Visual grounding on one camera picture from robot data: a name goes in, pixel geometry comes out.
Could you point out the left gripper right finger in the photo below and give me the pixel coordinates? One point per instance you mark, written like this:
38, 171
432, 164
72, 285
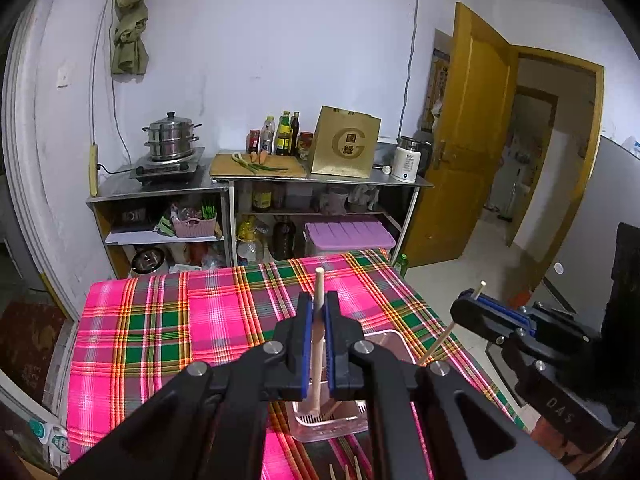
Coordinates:
426, 422

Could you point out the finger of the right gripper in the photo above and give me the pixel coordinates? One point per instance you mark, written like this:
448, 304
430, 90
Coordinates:
492, 327
495, 306

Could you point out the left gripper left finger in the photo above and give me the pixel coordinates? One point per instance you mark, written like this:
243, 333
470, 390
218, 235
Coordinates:
208, 422

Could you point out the metal kitchen shelf left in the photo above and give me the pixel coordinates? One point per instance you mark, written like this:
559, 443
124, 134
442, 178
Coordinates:
126, 212

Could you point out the grey refrigerator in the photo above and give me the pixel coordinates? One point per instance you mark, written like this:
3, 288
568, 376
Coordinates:
578, 279

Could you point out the green bottle on floor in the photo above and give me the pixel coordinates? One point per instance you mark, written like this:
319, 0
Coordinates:
402, 265

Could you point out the pink plaid tablecloth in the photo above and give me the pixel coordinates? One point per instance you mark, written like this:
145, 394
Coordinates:
136, 334

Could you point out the white electric kettle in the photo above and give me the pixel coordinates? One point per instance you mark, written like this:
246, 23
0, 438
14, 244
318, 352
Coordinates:
406, 160

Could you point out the yellow wooden door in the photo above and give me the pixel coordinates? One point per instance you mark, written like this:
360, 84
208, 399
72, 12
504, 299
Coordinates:
469, 140

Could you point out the purple storage box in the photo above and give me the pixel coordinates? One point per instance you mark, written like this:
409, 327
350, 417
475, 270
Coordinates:
335, 237

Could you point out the pink small basket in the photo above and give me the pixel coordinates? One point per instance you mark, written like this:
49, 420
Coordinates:
194, 227

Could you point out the gold paper gift bag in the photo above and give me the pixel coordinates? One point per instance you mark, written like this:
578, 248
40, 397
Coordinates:
344, 143

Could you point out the green oil bottle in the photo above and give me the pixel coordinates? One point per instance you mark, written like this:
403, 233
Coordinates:
283, 142

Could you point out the wooden cutting board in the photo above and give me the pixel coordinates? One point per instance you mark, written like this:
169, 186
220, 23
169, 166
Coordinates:
235, 165

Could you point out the black induction cooker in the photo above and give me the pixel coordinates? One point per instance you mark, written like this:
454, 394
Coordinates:
147, 170

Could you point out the dark soy sauce bottle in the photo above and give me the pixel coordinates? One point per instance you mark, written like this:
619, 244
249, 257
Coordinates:
294, 133

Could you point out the clear plastic bottle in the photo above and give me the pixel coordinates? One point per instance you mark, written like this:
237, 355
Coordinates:
267, 134

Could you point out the red sauce jar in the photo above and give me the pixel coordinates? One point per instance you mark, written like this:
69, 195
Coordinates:
253, 141

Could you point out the stainless steel steamer pot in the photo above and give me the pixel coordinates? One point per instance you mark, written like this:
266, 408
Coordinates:
171, 138

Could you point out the beige power strip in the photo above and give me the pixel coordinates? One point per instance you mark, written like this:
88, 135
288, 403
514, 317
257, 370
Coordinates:
93, 169

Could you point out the green hanging cloth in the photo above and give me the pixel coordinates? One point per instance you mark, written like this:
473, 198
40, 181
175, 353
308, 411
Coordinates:
129, 56

